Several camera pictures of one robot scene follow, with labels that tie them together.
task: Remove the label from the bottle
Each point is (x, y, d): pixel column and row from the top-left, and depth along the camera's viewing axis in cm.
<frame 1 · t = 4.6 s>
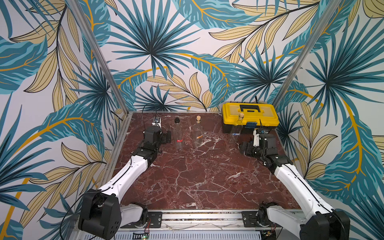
left hand: (160, 131, 83), fingers open
right hand: (248, 145, 83), fingers open
glass bottle with cork stopper: (197, 133, 96), point 11 cm above the table
slim glass bottle with cork: (237, 128, 97), point 13 cm above the table
yellow and black toolbox: (262, 115, 99), point 17 cm above the table
red bottle label: (179, 141, 92), point 11 cm above the table
orange bottle label: (199, 137, 92), point 13 cm above the table

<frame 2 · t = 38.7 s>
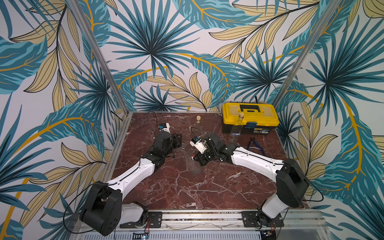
left hand: (181, 137, 83), fingers open
right hand: (194, 157, 83), fingers closed
blue handled pliers: (253, 139, 106), on the table
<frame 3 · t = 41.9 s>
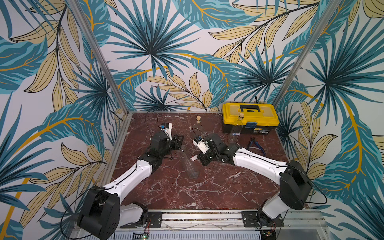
left hand: (182, 138, 82), fingers open
right hand: (198, 155, 84), fingers closed
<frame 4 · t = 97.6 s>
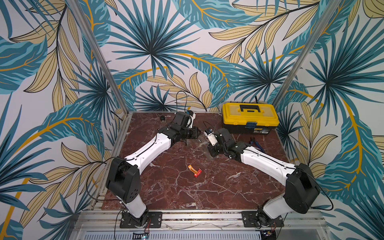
left hand: (198, 133, 83), fingers open
right hand: (210, 144, 86), fingers closed
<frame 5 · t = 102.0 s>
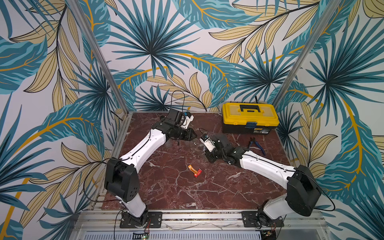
left hand: (194, 137, 81), fingers open
right hand: (206, 149, 85), fingers closed
